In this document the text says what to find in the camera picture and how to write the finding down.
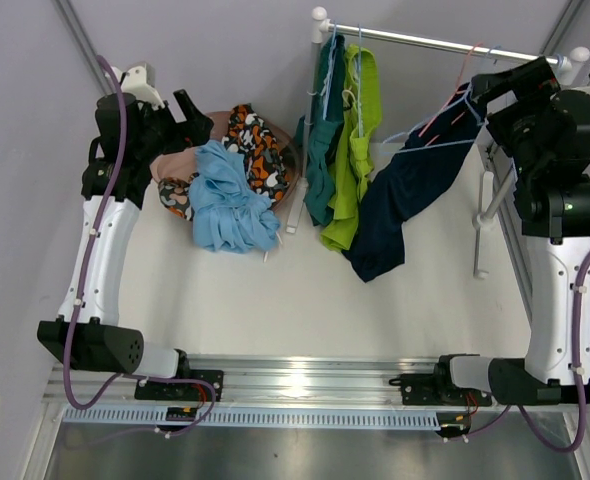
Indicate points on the pink translucent plastic basin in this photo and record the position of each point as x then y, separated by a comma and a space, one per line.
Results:
175, 167

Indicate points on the blue hanger under teal shorts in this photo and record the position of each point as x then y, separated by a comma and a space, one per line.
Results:
328, 65

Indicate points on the teal green shorts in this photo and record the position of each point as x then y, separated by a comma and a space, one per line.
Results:
323, 137

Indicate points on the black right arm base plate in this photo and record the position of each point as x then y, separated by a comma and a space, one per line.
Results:
434, 390

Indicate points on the silver clothes rack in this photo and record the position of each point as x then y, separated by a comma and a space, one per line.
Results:
489, 202

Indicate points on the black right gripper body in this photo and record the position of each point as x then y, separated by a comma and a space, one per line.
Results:
534, 89

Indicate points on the navy blue shorts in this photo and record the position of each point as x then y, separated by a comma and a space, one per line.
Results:
407, 185

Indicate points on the orange camouflage shorts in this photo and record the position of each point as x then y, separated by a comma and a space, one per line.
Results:
260, 150

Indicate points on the aluminium mounting rail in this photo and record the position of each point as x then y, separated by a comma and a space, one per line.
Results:
290, 392

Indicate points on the lime green shorts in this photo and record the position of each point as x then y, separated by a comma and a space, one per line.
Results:
353, 163

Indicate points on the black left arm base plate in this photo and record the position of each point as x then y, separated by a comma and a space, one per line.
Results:
172, 390

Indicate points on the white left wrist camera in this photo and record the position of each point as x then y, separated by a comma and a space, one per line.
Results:
139, 81

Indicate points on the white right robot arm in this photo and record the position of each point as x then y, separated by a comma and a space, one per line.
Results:
553, 204

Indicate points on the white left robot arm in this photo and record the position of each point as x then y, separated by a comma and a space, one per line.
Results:
86, 334

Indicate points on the light blue shorts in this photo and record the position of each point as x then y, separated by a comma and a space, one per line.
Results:
227, 215

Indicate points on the pink wire hanger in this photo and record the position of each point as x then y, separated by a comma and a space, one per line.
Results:
428, 124

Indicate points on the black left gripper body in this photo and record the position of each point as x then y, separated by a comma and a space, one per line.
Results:
164, 135

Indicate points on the blue wire hanger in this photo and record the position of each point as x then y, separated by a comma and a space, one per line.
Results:
557, 60

